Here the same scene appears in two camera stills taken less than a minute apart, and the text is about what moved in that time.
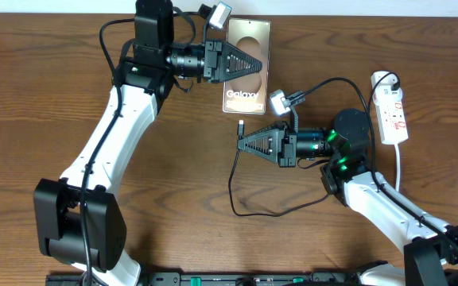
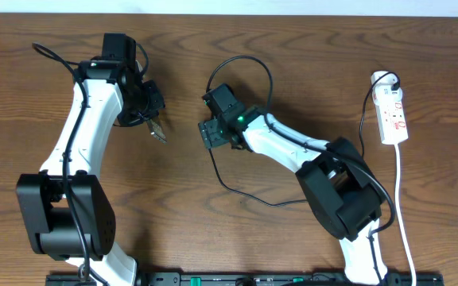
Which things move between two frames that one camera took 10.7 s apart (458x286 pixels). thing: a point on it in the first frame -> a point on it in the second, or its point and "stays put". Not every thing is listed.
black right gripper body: x=308 y=142 -> x=214 y=131
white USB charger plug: x=384 y=94 stays put
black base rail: x=220 y=279 stays put
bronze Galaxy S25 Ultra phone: x=250 y=93 -> x=157 y=130
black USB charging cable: x=240 y=133 -> x=397 y=86
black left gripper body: x=193 y=60 -> x=149 y=101
